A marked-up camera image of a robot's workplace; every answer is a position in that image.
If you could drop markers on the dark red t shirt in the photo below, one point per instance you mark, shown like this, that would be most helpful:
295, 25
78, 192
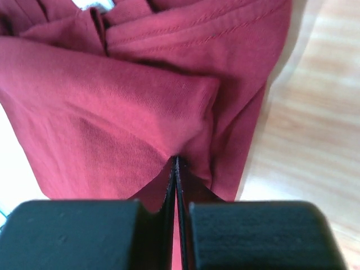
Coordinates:
100, 101

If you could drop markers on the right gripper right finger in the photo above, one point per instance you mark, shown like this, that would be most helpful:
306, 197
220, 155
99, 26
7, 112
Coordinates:
216, 234

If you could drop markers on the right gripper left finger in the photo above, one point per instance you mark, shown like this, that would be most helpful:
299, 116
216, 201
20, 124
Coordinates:
136, 233

